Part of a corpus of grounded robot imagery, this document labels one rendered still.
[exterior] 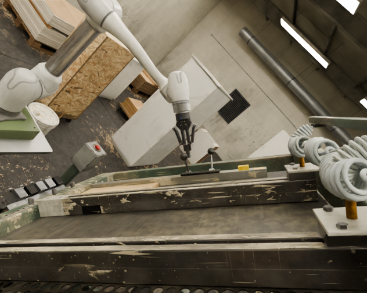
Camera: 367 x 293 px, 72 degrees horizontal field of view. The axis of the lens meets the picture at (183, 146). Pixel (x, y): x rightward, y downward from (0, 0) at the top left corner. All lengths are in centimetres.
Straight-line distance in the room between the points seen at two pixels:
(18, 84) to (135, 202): 91
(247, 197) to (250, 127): 829
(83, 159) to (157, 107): 204
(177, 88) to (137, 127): 250
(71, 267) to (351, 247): 53
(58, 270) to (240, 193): 56
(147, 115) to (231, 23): 716
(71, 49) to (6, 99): 43
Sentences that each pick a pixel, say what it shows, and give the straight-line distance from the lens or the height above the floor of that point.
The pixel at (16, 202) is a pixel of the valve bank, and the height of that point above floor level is 74.
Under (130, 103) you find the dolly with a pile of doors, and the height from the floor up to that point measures 27.
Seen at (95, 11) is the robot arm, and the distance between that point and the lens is 139.
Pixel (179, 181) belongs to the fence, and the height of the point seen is 133.
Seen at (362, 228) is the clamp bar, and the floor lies 182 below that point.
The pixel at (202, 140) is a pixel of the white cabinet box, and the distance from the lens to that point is 610.
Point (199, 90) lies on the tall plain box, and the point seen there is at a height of 151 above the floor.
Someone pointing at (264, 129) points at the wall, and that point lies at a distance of 910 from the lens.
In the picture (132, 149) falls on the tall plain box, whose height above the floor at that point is 23.
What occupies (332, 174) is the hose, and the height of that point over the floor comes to 184.
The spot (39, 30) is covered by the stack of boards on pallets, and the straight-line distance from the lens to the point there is 473.
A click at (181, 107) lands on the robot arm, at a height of 158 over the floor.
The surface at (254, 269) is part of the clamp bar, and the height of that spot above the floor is 165.
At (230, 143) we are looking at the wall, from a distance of 922.
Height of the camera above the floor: 181
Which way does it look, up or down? 16 degrees down
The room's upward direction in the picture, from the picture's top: 49 degrees clockwise
